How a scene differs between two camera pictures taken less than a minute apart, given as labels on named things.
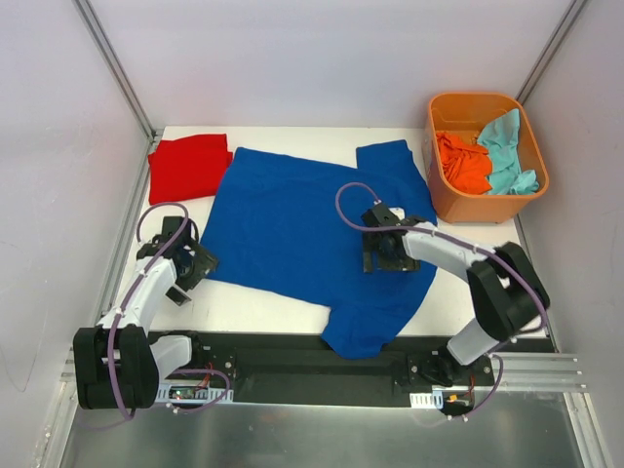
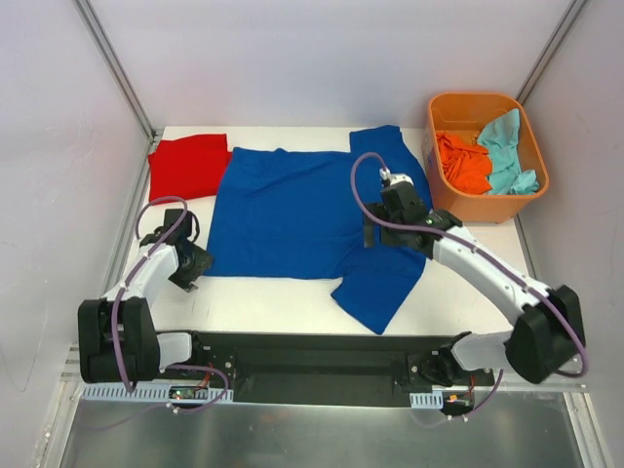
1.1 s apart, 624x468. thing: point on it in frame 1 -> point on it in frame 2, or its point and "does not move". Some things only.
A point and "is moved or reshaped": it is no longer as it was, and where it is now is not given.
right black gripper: (390, 258) -> (370, 233)
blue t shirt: (293, 228) is moved or reshaped
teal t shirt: (499, 134) does not move
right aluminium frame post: (550, 50) does not move
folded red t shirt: (188, 168) does not move
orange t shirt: (465, 162) does not move
